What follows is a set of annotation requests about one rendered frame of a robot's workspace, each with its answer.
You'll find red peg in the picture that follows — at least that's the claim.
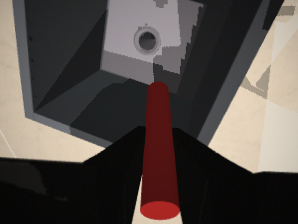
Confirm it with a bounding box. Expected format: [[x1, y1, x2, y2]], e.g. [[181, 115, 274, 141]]
[[140, 81, 180, 220]]

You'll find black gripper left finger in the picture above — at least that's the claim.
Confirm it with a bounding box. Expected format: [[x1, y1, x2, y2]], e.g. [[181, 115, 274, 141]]
[[0, 126, 146, 224]]

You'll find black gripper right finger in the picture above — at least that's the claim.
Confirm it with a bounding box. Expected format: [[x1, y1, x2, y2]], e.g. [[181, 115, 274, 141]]
[[172, 128, 298, 224]]

